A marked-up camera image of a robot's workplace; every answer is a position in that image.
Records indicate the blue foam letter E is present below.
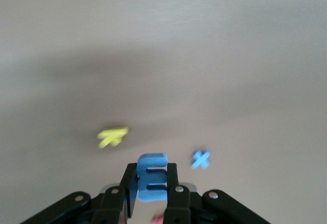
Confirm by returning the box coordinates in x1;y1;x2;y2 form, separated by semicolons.
136;153;170;202

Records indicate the yellow foam letter K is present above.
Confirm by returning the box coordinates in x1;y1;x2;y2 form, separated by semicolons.
97;126;130;149

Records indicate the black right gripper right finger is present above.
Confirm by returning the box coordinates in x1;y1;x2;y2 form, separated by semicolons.
163;162;271;224

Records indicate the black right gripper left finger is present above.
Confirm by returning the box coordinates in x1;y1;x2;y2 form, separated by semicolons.
20;162;140;224

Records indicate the blue foam letter X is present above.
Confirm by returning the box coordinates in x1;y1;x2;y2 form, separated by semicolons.
191;150;212;170

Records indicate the brown table cover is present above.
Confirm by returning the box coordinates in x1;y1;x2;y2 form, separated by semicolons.
0;0;327;224

